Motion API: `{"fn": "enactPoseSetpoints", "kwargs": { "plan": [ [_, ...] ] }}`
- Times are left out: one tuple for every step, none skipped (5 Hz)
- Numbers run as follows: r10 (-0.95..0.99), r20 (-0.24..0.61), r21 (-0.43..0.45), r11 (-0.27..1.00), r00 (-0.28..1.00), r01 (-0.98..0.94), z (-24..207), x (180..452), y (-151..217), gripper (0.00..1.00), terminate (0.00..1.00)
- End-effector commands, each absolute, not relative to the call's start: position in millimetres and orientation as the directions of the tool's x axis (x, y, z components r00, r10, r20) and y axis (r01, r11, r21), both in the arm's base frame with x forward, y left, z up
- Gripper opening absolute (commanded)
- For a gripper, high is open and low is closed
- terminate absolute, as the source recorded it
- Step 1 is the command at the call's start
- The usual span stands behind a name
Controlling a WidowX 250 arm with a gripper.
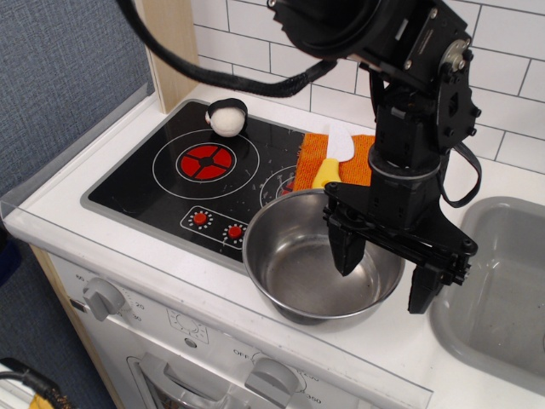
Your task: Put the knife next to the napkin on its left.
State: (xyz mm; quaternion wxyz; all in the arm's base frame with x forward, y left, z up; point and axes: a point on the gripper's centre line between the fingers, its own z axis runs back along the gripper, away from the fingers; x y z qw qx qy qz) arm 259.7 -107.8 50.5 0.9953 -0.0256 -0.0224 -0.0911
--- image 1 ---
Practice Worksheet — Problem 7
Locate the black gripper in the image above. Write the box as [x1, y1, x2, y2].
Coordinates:
[324, 149, 478, 314]

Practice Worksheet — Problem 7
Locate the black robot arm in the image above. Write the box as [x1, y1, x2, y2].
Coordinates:
[268, 1, 480, 314]

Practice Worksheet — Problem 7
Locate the orange cloth napkin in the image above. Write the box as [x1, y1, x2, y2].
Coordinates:
[293, 133, 376, 191]

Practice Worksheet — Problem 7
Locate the stainless steel pot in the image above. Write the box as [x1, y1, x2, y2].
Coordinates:
[243, 189, 404, 331]

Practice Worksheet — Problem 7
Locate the grey sink basin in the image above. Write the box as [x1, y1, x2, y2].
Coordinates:
[430, 197, 544, 395]

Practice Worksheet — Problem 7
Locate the grey right oven knob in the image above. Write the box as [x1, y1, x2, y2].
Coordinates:
[244, 358, 300, 408]

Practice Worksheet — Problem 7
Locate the grey oven knob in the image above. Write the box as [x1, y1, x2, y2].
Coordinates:
[244, 358, 300, 408]
[83, 278, 125, 322]

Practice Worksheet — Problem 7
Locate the white plush sushi toy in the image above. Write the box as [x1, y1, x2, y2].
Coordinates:
[205, 98, 248, 137]

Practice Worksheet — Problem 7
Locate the black toy stove top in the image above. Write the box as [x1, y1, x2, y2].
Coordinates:
[81, 100, 305, 273]

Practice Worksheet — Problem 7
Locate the white toy oven front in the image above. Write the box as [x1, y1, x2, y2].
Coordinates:
[50, 256, 372, 408]

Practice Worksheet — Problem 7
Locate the grey left oven knob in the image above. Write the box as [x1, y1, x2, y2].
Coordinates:
[83, 278, 125, 322]

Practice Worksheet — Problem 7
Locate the yellow object bottom left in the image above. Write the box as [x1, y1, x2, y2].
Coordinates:
[0, 357, 63, 409]

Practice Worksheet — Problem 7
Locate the black sleeved cable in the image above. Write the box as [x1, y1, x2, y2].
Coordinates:
[115, 0, 338, 98]

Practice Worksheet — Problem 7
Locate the light wooden post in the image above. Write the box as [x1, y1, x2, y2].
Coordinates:
[135, 0, 198, 114]

